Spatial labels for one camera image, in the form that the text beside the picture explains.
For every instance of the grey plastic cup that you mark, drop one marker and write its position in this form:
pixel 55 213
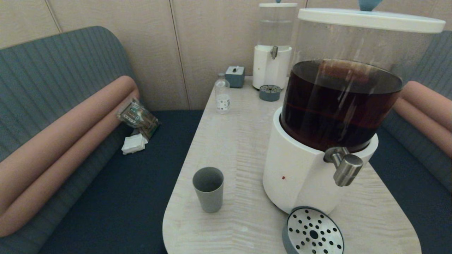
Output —
pixel 208 197

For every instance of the clear plastic bottle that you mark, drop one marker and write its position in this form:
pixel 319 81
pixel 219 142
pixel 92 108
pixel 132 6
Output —
pixel 222 98

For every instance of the small grey box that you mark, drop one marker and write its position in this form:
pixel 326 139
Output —
pixel 235 77

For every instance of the grey perforated drip tray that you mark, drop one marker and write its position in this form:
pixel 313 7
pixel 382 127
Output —
pixel 270 93
pixel 314 233

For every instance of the water-filled drink dispenser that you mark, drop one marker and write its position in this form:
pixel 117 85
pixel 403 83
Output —
pixel 268 70

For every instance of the tea-filled drink dispenser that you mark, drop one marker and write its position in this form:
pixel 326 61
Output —
pixel 296 169

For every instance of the green snack bag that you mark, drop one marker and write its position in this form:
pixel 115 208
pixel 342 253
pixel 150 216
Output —
pixel 137 118

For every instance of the steel dispenser tap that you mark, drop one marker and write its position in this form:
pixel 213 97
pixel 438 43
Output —
pixel 274 52
pixel 348 169

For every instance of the white folded napkins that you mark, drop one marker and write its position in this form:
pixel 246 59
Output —
pixel 134 144

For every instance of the navy seat cushion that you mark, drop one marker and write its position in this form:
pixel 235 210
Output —
pixel 123 197
pixel 416 197

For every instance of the white dispenser lid blue knob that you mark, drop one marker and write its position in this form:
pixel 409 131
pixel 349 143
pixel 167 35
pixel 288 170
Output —
pixel 275 5
pixel 370 19

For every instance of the pink cylindrical bolster cushion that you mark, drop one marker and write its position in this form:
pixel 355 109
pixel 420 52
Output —
pixel 53 176
pixel 430 98
pixel 423 123
pixel 70 123

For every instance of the blue-grey ribbed booth sofa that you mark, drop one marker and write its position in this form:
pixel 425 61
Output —
pixel 438 60
pixel 53 63

